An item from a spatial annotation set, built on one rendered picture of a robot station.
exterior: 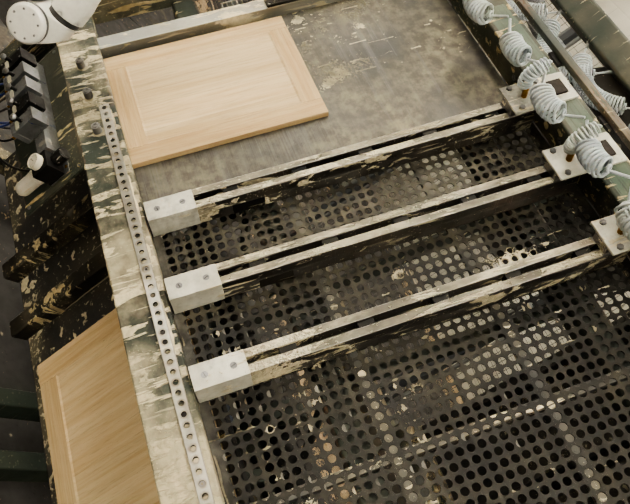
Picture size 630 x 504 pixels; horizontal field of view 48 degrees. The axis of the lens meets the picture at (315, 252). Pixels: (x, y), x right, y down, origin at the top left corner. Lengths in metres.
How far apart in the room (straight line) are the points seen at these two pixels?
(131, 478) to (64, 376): 0.42
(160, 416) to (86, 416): 0.55
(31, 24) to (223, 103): 0.74
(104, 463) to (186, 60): 1.18
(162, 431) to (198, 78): 1.07
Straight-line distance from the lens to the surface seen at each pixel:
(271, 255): 1.68
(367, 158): 1.85
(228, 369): 1.55
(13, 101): 2.12
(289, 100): 2.07
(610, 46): 2.62
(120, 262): 1.76
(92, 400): 2.07
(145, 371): 1.61
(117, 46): 2.30
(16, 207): 2.67
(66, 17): 1.50
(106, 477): 1.99
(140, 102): 2.13
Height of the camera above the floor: 1.76
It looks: 19 degrees down
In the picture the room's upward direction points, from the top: 56 degrees clockwise
